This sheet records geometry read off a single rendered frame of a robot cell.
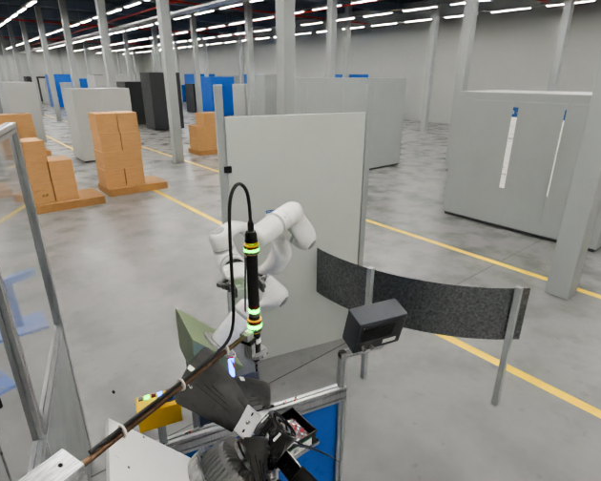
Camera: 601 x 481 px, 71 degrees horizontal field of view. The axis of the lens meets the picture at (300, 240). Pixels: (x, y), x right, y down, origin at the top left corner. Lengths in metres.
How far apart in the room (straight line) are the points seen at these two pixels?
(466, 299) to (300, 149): 1.57
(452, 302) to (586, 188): 2.42
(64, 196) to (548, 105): 7.99
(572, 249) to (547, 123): 2.34
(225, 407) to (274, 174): 2.05
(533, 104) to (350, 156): 4.14
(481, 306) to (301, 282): 1.37
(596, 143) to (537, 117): 2.14
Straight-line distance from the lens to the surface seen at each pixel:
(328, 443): 2.36
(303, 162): 3.18
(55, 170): 8.68
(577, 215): 5.15
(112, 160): 9.31
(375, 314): 1.98
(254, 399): 1.60
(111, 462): 1.26
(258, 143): 3.03
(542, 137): 7.02
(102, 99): 13.36
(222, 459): 1.43
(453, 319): 3.14
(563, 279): 5.38
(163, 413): 1.82
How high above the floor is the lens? 2.24
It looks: 21 degrees down
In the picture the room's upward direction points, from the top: straight up
